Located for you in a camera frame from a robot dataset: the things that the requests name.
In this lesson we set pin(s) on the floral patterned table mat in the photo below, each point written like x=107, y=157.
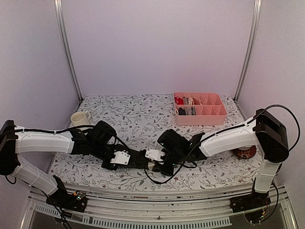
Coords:
x=139, y=120

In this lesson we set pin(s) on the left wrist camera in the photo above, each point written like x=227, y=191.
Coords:
x=101, y=133

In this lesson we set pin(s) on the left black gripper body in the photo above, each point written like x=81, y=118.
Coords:
x=99, y=150

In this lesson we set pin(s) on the red floral saucer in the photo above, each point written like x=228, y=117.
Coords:
x=244, y=154

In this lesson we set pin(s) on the pink divided organizer tray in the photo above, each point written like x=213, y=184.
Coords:
x=198, y=108

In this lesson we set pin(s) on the aluminium frame post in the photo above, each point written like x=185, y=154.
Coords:
x=66, y=48
x=249, y=49

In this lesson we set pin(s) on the white bowl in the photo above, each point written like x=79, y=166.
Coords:
x=244, y=148

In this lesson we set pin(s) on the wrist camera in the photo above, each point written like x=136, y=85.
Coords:
x=101, y=133
x=174, y=143

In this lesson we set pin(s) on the left aluminium frame post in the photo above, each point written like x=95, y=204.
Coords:
x=66, y=48

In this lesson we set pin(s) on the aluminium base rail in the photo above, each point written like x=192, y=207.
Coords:
x=123, y=209

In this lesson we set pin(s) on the cream ceramic cup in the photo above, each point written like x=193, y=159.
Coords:
x=80, y=118

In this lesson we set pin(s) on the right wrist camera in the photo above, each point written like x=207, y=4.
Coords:
x=174, y=143

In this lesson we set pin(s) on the right aluminium frame post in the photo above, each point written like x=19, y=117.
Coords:
x=249, y=49

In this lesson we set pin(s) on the dark olive cloth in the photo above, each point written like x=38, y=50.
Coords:
x=138, y=160

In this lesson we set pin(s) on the right robot arm white sleeve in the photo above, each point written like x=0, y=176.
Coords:
x=262, y=130

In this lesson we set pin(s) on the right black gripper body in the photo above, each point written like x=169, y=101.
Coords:
x=177, y=159

